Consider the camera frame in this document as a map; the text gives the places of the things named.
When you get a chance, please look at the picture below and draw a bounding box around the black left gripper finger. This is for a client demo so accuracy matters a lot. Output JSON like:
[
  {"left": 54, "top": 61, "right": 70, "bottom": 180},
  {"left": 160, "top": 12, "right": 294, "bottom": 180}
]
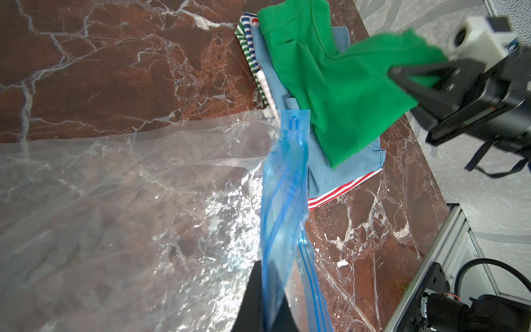
[{"left": 232, "top": 261, "right": 299, "bottom": 332}]

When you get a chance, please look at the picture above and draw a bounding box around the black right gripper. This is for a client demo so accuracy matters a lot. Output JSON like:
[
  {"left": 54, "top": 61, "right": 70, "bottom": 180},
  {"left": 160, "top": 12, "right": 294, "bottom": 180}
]
[{"left": 388, "top": 49, "right": 530, "bottom": 154}]

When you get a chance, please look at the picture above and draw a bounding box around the solid green garment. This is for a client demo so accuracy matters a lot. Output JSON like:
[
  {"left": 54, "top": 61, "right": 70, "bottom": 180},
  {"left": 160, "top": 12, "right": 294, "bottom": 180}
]
[{"left": 258, "top": 1, "right": 446, "bottom": 168}]

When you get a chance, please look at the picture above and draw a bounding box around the clear vacuum bag blue zipper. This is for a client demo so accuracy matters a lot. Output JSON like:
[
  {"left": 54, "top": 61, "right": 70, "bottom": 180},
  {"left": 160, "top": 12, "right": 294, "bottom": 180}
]
[{"left": 1, "top": 110, "right": 332, "bottom": 331}]

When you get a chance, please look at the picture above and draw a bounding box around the red striped garment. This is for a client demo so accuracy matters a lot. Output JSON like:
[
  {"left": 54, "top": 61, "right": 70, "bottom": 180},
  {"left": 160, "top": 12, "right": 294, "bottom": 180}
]
[{"left": 252, "top": 16, "right": 384, "bottom": 211}]

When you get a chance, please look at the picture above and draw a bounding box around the green striped tank top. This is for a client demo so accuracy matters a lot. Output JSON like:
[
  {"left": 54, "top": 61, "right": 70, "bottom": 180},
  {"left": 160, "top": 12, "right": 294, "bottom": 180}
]
[{"left": 235, "top": 21, "right": 269, "bottom": 107}]

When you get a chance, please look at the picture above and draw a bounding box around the blue striped tank top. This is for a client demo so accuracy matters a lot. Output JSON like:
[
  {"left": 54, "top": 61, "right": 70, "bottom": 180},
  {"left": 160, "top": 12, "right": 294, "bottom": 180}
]
[{"left": 240, "top": 12, "right": 261, "bottom": 76}]

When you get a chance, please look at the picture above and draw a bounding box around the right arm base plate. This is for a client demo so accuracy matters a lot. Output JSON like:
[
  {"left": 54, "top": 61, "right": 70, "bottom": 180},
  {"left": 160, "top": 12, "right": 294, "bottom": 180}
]
[{"left": 397, "top": 261, "right": 531, "bottom": 332}]

